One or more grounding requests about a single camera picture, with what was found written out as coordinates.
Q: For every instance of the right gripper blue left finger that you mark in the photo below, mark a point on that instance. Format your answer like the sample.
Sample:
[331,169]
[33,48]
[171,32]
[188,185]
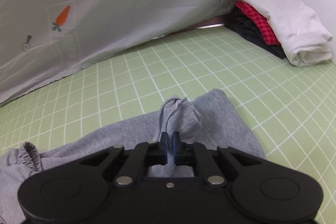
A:
[158,151]

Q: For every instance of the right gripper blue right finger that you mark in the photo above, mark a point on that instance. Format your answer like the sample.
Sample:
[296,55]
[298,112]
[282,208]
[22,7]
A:
[182,152]

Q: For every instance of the grey sweatpants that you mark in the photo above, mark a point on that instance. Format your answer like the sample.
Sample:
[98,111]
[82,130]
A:
[210,119]

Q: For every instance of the green grid mat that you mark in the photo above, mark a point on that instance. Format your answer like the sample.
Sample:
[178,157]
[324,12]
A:
[290,110]

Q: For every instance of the black folded garment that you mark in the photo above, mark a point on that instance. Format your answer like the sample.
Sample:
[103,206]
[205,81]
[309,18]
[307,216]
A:
[237,22]

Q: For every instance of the red checked garment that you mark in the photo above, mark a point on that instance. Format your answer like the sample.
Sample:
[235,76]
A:
[260,21]

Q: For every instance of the white folded cloth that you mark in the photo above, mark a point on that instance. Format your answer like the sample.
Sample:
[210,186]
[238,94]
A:
[297,27]

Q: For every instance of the white carrot-print quilt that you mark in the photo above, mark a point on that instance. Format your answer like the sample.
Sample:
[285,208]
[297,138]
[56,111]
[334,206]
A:
[45,40]

